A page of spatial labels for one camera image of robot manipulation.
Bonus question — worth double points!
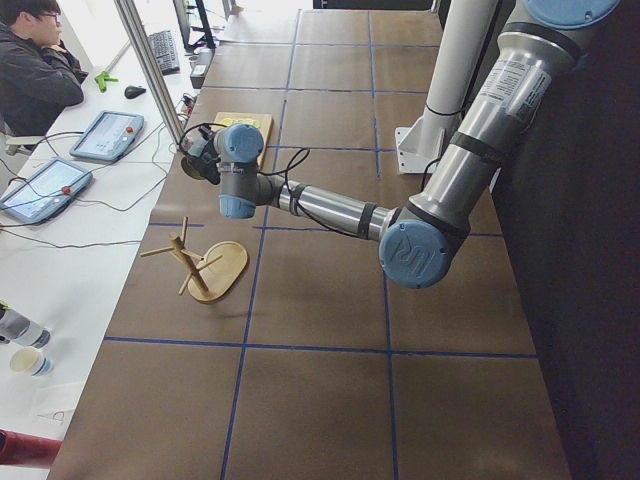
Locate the wooden cup storage rack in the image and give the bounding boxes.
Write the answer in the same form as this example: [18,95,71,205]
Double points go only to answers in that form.
[140,216,249,304]

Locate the white paper cup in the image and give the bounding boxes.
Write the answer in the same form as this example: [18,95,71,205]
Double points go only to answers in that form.
[9,347,53,377]

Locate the green plastic clamp tool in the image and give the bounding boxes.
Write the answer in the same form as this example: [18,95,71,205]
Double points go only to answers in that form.
[94,70,118,93]

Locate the seated person in black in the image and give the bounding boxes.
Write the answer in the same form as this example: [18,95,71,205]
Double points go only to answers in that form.
[1,0,87,136]

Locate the black computer mouse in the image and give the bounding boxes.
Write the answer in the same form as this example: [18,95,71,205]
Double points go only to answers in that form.
[124,85,146,100]

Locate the teach pendant far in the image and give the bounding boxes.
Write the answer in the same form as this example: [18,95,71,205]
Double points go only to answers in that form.
[69,110,145,163]

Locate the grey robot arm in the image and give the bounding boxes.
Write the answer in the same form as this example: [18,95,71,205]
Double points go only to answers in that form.
[181,1,616,289]

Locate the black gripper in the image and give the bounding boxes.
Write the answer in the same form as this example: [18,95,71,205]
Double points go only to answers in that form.
[198,142,220,185]

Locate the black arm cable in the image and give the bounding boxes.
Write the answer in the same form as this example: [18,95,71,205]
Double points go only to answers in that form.
[269,146,371,238]

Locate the red object at edge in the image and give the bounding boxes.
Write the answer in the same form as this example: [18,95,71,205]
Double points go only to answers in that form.
[1,430,62,468]

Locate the black keyboard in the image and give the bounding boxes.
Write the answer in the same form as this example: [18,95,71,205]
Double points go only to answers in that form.
[148,30,180,75]

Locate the teach pendant near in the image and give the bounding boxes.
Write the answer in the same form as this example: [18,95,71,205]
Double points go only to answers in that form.
[1,158,93,225]

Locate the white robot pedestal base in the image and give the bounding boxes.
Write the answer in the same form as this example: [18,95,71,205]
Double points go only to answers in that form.
[395,0,498,174]

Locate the aluminium frame post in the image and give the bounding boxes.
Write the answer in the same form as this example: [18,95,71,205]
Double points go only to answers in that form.
[114,0,184,149]

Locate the teach pendant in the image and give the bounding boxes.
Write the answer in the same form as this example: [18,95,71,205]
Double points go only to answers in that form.
[69,110,145,163]
[1,158,93,225]

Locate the black box with label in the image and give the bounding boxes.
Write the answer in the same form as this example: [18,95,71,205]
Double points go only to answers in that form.
[189,48,215,89]

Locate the dark green HOME mug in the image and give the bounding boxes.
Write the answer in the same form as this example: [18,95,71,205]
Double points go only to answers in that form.
[181,144,209,180]

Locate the clear water bottle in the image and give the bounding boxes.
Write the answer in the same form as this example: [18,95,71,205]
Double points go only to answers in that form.
[1,302,51,349]

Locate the bamboo cutting board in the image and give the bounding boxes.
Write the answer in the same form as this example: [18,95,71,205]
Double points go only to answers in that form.
[213,111,275,171]

